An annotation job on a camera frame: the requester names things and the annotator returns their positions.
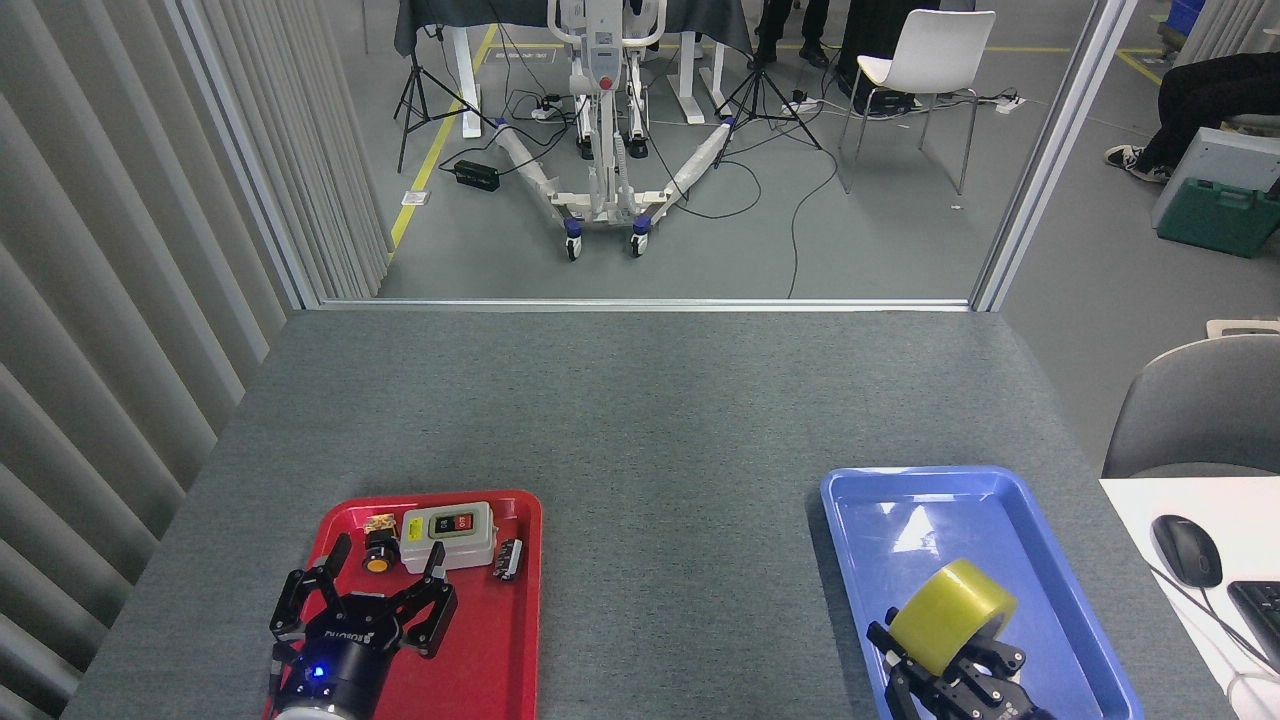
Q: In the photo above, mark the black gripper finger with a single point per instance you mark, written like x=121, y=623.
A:
x=295, y=600
x=985, y=680
x=430, y=615
x=915, y=690

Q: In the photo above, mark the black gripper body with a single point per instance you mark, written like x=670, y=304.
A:
x=335, y=655

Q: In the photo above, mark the yellow tape roll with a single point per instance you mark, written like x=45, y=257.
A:
x=945, y=610

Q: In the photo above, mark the red plastic tray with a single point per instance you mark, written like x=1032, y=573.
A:
x=490, y=650

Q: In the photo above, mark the yellow push button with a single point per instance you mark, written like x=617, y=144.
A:
x=378, y=550

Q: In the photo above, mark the small black terminal block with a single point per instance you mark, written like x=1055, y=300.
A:
x=506, y=560

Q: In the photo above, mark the blue plastic tray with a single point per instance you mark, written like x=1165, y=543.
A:
x=930, y=520

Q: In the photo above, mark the white desk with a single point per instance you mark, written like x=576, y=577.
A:
x=1140, y=510

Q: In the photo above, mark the black computer mouse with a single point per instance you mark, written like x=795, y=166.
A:
x=1187, y=552

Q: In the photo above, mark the black keyboard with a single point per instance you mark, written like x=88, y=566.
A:
x=1262, y=615

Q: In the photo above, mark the grey chair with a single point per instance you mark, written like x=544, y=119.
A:
x=1200, y=410

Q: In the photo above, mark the black power adapter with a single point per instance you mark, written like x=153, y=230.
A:
x=477, y=175

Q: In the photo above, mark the white power strip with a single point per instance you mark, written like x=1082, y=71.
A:
x=546, y=112
x=1008, y=102

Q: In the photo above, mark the green plastic case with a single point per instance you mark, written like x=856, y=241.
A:
x=1220, y=220

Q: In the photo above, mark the white stand on wheels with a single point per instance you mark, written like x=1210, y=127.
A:
x=602, y=120

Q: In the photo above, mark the black tripod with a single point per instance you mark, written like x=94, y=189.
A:
x=418, y=90
x=757, y=95

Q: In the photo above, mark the seated person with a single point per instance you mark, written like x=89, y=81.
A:
x=1200, y=100

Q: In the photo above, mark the white chair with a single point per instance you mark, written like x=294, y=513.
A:
x=935, y=55

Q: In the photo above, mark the standing person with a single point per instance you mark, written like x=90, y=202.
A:
x=772, y=25

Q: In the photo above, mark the blue bin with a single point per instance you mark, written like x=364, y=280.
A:
x=1187, y=15

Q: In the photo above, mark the white two-button switch box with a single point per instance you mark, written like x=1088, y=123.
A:
x=450, y=545

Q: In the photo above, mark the silver frame rail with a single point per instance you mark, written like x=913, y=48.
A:
x=640, y=304

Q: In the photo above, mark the silver frame post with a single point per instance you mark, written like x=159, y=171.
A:
x=245, y=160
x=1050, y=160

